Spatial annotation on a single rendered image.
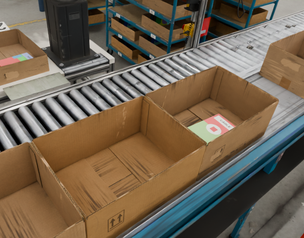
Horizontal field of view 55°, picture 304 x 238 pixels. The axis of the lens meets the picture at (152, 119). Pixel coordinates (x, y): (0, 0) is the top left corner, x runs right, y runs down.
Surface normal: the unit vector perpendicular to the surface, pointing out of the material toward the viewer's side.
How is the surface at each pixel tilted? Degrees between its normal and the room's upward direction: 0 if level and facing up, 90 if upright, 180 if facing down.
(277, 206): 0
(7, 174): 89
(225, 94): 89
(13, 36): 90
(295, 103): 0
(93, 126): 90
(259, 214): 0
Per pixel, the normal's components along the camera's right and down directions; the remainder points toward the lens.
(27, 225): 0.11, -0.77
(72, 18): 0.63, 0.54
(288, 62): -0.77, 0.36
